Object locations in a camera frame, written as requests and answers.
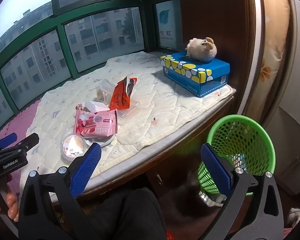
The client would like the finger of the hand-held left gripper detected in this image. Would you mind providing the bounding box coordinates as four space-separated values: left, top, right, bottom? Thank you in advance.
0 133 40 156
0 132 18 152

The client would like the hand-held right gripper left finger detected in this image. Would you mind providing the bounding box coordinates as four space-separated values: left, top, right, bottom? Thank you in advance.
18 142 102 240

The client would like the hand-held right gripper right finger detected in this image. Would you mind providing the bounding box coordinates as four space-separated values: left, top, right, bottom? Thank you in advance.
200 143 285 240

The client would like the round pudding cup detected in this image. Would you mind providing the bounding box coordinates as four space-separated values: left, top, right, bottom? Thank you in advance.
61 134 87 161

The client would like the clear round plastic lid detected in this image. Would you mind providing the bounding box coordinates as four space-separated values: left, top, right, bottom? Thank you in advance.
86 132 115 148

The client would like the pink snack wrapper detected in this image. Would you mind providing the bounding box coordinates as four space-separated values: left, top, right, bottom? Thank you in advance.
75 109 118 137

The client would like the green mesh basket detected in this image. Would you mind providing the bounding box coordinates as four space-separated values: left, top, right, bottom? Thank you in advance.
197 114 276 197

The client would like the white red wrapper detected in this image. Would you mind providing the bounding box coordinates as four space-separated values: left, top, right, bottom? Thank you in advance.
75 101 110 113

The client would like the clear plastic tray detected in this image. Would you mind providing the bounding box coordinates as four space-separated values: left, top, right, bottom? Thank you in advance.
117 97 140 118

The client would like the orange snack wrapper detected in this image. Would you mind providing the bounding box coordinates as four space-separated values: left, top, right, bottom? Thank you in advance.
109 76 138 110

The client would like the clear plastic cup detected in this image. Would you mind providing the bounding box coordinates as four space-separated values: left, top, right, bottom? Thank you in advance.
96 79 115 104

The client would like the person's left hand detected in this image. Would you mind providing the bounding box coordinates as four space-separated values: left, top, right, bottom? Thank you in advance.
0 175 20 222

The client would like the pink foam mat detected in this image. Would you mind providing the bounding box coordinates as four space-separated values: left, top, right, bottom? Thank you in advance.
0 97 43 198

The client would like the person's leg in dark pants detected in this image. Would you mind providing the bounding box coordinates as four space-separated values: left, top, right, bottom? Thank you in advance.
75 187 167 240

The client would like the white quilted blanket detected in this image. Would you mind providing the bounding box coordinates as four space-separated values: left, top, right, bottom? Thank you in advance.
19 51 234 189

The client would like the blue dotted tissue box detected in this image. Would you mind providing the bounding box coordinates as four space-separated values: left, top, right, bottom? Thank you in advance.
160 51 230 98

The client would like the beige plush toy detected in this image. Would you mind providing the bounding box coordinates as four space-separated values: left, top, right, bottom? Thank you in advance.
186 37 218 63

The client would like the floral curtain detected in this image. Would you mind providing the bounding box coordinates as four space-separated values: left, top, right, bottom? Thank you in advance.
260 0 298 120

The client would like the window sign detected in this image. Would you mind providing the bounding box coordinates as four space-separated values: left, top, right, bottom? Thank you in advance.
155 0 182 50

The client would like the dark wooden wardrobe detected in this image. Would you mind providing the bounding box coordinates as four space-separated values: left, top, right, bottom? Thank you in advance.
177 0 265 114

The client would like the green window frame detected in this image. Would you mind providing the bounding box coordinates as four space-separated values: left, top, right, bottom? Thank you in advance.
0 0 181 130

